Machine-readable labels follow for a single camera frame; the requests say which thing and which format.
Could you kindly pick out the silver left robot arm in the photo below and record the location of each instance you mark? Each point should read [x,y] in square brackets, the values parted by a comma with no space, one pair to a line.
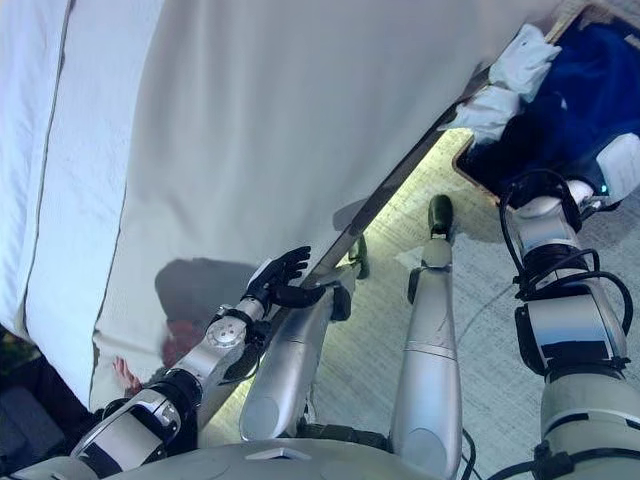
[200,360]

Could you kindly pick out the silver right robot leg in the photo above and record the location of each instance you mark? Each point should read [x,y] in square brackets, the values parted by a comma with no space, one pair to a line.
[430,350]

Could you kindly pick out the grey striped rug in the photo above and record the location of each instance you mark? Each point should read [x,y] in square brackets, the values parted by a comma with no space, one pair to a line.
[500,260]

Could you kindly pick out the black trousers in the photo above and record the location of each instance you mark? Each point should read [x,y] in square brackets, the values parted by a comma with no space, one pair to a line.
[520,160]

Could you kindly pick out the grey robot torso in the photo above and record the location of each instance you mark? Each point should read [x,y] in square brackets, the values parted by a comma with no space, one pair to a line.
[250,465]

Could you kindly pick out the white duvet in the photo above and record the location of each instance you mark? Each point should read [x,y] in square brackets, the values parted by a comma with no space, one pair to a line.
[50,150]

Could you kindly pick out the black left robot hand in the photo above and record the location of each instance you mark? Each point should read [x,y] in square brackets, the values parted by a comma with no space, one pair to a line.
[280,282]

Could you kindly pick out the silver robot leg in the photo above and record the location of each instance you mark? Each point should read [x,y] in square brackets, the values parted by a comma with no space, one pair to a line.
[290,360]
[430,350]

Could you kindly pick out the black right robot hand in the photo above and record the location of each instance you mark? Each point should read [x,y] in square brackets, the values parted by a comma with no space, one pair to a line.
[622,167]

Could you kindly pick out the white garment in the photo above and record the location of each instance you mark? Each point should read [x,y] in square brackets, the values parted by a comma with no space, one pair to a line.
[510,85]

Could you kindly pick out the silver left robot leg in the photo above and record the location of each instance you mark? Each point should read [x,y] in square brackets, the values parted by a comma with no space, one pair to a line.
[290,360]

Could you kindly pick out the bed with beige cover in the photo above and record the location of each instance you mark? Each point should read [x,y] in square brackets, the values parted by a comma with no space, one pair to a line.
[275,125]

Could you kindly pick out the brown wooden basket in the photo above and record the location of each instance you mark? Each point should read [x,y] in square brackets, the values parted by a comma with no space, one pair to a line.
[470,172]

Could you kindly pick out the dark blue garment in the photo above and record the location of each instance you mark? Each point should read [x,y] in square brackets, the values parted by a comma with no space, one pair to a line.
[585,85]

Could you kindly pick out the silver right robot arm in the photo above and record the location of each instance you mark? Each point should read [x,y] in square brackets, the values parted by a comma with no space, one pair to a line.
[565,310]

